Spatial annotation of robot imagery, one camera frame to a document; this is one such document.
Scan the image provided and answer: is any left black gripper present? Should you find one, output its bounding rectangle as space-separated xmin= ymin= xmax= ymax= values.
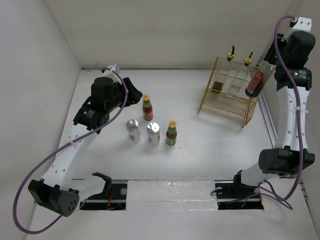
xmin=105 ymin=77 xmax=142 ymax=112

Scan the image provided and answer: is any red label soy sauce bottle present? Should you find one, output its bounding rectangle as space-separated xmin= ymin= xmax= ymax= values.
xmin=245 ymin=60 xmax=274 ymax=98

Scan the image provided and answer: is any clear liquid glass bottle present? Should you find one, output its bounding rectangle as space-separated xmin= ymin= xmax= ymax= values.
xmin=228 ymin=52 xmax=253 ymax=95

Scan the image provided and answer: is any dark sauce glass bottle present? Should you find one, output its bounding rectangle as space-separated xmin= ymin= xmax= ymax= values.
xmin=211 ymin=45 xmax=235 ymax=94

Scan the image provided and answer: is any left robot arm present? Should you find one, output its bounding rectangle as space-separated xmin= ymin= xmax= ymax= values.
xmin=28 ymin=65 xmax=143 ymax=217

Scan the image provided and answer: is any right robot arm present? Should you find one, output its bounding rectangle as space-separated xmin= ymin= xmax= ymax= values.
xmin=231 ymin=30 xmax=316 ymax=197

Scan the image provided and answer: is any yellow cap sauce bottle rear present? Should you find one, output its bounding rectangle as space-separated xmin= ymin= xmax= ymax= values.
xmin=142 ymin=94 xmax=154 ymax=121

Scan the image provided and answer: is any yellow cap sauce bottle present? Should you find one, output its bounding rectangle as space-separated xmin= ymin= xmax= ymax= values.
xmin=142 ymin=94 xmax=154 ymax=121
xmin=165 ymin=120 xmax=178 ymax=146

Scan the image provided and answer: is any silver lid shaker left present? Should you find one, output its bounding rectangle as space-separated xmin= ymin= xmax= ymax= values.
xmin=126 ymin=119 xmax=141 ymax=143

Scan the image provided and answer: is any silver lid shaker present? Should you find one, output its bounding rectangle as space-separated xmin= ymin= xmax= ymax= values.
xmin=146 ymin=122 xmax=160 ymax=146
xmin=126 ymin=119 xmax=141 ymax=143

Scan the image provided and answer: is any silver lid shaker right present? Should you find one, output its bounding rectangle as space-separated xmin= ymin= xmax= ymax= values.
xmin=146 ymin=122 xmax=160 ymax=146

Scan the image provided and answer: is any yellow cap sauce bottle front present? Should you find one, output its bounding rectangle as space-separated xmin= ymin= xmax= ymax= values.
xmin=165 ymin=120 xmax=178 ymax=146

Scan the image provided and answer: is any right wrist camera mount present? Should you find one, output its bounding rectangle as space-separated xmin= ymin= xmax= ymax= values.
xmin=285 ymin=17 xmax=312 ymax=38

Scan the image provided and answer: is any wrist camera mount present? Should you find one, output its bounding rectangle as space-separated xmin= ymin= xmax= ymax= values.
xmin=285 ymin=17 xmax=312 ymax=38
xmin=101 ymin=64 xmax=120 ymax=82

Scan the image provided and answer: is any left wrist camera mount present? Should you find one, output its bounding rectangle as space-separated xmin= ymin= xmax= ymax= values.
xmin=101 ymin=64 xmax=120 ymax=82

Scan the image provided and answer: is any yellow wire rack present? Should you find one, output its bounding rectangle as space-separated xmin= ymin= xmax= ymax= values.
xmin=198 ymin=56 xmax=258 ymax=127

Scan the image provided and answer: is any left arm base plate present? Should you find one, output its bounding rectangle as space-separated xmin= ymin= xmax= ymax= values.
xmin=79 ymin=181 xmax=128 ymax=211

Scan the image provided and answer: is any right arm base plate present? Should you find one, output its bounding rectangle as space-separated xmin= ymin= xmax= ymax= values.
xmin=211 ymin=180 xmax=264 ymax=210

